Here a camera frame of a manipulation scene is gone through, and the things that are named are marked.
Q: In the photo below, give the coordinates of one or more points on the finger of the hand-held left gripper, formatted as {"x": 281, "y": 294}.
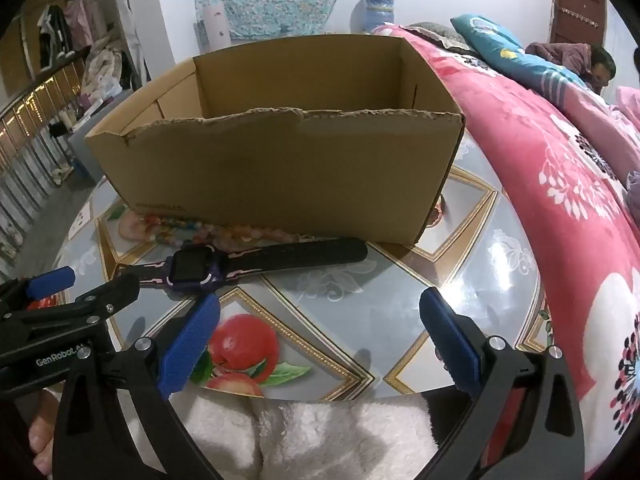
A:
{"x": 50, "y": 281}
{"x": 112, "y": 292}

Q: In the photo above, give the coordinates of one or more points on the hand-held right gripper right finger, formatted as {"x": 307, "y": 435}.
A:
{"x": 450, "y": 345}

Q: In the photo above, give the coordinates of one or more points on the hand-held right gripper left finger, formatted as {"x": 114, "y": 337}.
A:
{"x": 187, "y": 345}

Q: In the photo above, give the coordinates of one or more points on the purple black smartwatch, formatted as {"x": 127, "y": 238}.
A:
{"x": 192, "y": 265}

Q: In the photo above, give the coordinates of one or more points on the brown cardboard box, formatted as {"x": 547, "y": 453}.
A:
{"x": 280, "y": 175}

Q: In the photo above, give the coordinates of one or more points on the person's left hand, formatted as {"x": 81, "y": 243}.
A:
{"x": 42, "y": 430}

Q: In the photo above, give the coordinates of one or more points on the grey storage box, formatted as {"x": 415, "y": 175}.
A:
{"x": 85, "y": 145}

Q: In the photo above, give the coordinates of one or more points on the white fluffy cloth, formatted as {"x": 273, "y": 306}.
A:
{"x": 325, "y": 435}

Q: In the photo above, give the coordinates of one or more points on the stair railing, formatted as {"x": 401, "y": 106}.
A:
{"x": 30, "y": 110}

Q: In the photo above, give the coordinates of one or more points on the pink floral blanket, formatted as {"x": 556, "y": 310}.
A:
{"x": 525, "y": 160}

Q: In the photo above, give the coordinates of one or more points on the pile of hanging clothes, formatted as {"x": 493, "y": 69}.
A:
{"x": 80, "y": 40}

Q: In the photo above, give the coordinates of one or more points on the pink pillow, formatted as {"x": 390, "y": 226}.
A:
{"x": 629, "y": 105}

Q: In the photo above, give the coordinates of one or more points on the person lying on bed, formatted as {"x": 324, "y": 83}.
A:
{"x": 500, "y": 45}

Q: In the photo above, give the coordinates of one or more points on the grey lace pillow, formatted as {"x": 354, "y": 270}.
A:
{"x": 440, "y": 34}

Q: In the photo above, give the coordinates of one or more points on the blue water dispenser bottle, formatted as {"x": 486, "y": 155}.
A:
{"x": 377, "y": 10}

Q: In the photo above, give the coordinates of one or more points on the brown wooden door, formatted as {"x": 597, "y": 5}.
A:
{"x": 575, "y": 10}

